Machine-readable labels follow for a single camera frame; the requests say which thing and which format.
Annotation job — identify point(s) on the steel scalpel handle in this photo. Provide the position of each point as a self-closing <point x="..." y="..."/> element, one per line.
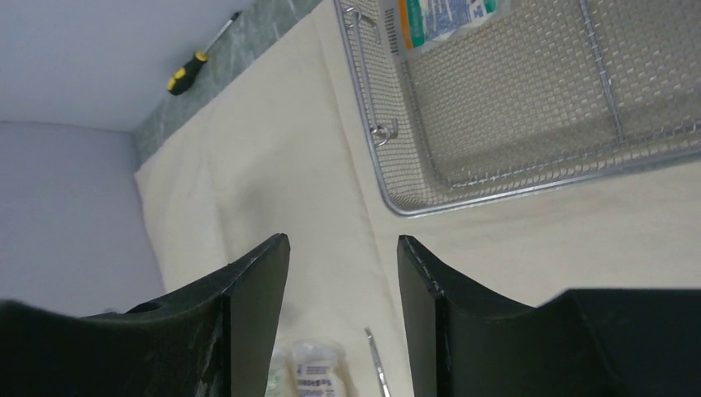
<point x="379" y="369"/>

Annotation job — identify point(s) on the clear pouch green item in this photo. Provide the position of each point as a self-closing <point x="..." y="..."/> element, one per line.
<point x="279" y="382"/>

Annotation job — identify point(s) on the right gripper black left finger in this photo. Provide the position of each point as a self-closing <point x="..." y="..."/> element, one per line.
<point x="212" y="337"/>

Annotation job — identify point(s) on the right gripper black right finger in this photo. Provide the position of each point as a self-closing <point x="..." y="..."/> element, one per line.
<point x="465" y="339"/>

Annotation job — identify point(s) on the wire mesh instrument tray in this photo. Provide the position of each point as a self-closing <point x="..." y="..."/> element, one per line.
<point x="553" y="93"/>

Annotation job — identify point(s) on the green suture packet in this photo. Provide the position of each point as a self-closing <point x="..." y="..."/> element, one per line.
<point x="416" y="26"/>

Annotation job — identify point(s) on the beige surgical wrap cloth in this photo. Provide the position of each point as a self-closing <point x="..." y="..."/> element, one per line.
<point x="280" y="150"/>

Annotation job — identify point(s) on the pink suture packet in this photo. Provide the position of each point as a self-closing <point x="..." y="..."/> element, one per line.
<point x="320" y="368"/>

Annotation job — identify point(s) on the yellow black screwdriver left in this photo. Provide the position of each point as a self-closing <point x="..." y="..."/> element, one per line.
<point x="183" y="79"/>

